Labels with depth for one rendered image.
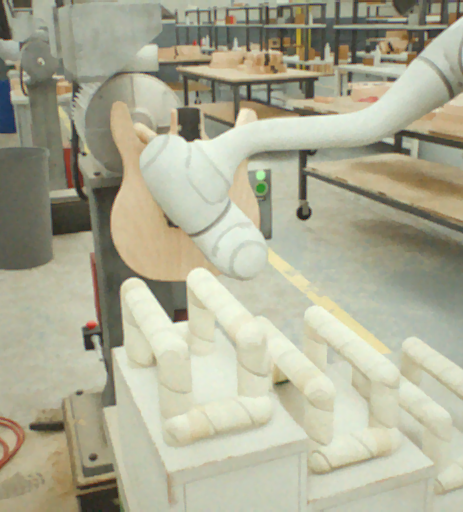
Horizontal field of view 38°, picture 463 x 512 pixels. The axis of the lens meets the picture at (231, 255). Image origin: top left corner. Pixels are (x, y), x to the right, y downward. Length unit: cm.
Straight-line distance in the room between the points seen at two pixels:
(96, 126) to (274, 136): 61
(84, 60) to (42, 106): 374
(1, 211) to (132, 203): 291
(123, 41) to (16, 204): 306
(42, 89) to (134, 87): 344
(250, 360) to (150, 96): 109
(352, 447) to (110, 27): 91
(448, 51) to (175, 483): 88
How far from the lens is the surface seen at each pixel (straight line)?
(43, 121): 510
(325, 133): 120
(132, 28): 136
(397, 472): 79
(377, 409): 78
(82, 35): 135
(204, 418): 67
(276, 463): 69
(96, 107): 165
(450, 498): 90
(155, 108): 167
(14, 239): 442
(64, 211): 508
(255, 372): 67
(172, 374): 64
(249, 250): 114
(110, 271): 191
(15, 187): 431
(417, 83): 125
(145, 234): 152
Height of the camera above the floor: 150
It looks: 20 degrees down
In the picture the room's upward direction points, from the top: 2 degrees counter-clockwise
